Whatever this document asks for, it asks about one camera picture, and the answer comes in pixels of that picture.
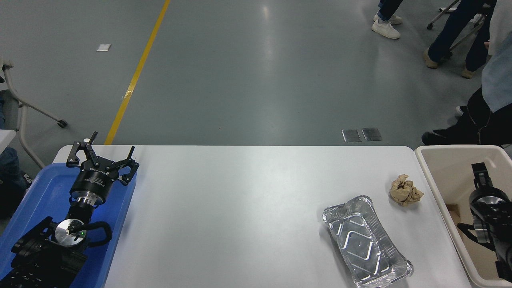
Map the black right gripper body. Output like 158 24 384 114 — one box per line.
469 186 510 208

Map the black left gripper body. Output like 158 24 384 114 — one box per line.
70 157 122 200

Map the rectangular foil tray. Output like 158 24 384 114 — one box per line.
322 195 414 288

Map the large pale plastic bin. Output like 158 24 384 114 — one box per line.
414 144 512 288

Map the blue plastic tray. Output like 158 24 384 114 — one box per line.
0 162 138 288

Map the crumpled tan paper ball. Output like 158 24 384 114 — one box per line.
390 174 424 207

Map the person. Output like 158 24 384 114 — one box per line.
423 0 498 79
0 96 33 220
421 0 512 147
371 0 404 40

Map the white side table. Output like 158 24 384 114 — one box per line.
0 130 17 154

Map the grey wheeled chair frame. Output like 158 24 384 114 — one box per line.
0 56 68 169

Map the wheeled metal cart frame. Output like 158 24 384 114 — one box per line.
427 0 486 54

